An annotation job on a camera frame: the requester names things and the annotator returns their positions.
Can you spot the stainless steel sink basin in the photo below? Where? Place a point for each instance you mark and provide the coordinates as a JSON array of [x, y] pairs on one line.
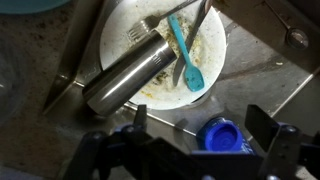
[[253, 76]]

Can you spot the stainless steel flask black lid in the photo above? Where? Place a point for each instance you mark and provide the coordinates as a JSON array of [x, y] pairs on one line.
[[130, 73]]

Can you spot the round metal sink stopper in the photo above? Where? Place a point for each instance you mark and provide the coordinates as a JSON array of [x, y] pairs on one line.
[[297, 38]]

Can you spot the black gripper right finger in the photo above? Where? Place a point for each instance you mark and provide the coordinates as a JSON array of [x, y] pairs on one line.
[[286, 143]]

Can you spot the teal silicone spoon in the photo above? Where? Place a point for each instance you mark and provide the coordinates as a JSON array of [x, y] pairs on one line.
[[191, 71]]

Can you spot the blue plastic water bottle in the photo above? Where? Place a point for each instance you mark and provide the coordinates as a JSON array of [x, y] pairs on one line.
[[221, 136]]

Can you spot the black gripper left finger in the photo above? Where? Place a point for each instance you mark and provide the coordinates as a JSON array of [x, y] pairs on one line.
[[100, 146]]

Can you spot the metal knife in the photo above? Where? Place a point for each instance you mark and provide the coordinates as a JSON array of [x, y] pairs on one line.
[[191, 36]]

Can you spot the teal dinner plate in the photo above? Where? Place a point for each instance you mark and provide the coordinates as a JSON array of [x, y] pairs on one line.
[[26, 5]]

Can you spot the dirty white plate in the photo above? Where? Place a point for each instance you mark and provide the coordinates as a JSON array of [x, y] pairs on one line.
[[210, 50]]

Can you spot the metal fork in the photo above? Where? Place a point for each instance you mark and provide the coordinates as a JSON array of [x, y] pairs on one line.
[[146, 25]]

